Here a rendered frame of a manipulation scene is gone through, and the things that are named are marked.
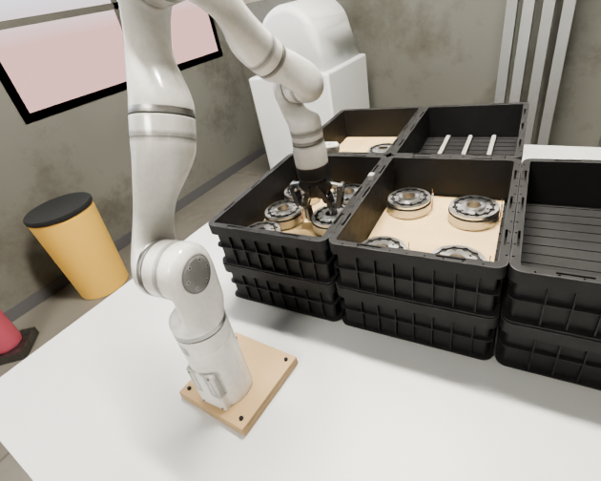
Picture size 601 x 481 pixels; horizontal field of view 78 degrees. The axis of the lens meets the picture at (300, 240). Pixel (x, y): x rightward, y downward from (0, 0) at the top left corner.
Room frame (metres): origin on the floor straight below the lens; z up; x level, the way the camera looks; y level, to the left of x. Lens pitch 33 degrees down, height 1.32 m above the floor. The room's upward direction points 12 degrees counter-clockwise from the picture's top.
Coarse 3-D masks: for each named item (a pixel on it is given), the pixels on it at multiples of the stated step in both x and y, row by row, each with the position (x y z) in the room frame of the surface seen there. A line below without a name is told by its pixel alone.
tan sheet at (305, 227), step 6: (318, 204) 0.90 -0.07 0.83; (324, 204) 0.90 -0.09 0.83; (306, 222) 0.82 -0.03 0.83; (294, 228) 0.81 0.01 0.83; (300, 228) 0.80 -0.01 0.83; (306, 228) 0.80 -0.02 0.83; (312, 228) 0.79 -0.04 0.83; (300, 234) 0.77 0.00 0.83; (306, 234) 0.77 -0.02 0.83; (312, 234) 0.76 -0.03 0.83
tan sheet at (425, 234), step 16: (432, 208) 0.76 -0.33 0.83; (384, 224) 0.74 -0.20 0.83; (400, 224) 0.72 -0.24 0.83; (416, 224) 0.71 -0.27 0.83; (432, 224) 0.69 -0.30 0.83; (448, 224) 0.68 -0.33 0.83; (496, 224) 0.64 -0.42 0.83; (416, 240) 0.65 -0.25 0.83; (432, 240) 0.64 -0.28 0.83; (448, 240) 0.62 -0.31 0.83; (464, 240) 0.61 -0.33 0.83; (480, 240) 0.60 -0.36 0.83; (496, 240) 0.59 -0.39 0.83
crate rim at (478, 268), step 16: (448, 160) 0.80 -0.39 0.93; (464, 160) 0.78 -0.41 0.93; (480, 160) 0.76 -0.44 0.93; (496, 160) 0.75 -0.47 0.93; (512, 160) 0.73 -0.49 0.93; (512, 176) 0.66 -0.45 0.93; (368, 192) 0.73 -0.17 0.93; (512, 192) 0.60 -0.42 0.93; (352, 208) 0.67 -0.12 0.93; (512, 208) 0.55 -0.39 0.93; (512, 224) 0.50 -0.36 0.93; (336, 240) 0.57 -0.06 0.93; (352, 256) 0.54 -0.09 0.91; (368, 256) 0.52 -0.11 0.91; (384, 256) 0.51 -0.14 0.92; (400, 256) 0.49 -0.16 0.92; (416, 256) 0.48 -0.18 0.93; (432, 256) 0.47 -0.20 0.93; (448, 256) 0.46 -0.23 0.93; (448, 272) 0.45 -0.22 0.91; (464, 272) 0.43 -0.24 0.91; (480, 272) 0.42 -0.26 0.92; (496, 272) 0.41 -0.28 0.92
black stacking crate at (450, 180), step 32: (416, 160) 0.85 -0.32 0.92; (384, 192) 0.81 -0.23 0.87; (448, 192) 0.80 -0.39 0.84; (480, 192) 0.76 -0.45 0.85; (352, 224) 0.64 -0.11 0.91; (352, 288) 0.55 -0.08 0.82; (384, 288) 0.52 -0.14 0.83; (416, 288) 0.49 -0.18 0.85; (448, 288) 0.45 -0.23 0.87; (480, 288) 0.43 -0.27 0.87
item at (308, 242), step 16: (384, 160) 0.87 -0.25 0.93; (224, 208) 0.80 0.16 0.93; (208, 224) 0.74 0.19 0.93; (224, 224) 0.72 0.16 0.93; (336, 224) 0.62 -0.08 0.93; (256, 240) 0.67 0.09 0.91; (272, 240) 0.64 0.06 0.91; (288, 240) 0.62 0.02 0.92; (304, 240) 0.60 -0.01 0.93; (320, 240) 0.58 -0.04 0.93
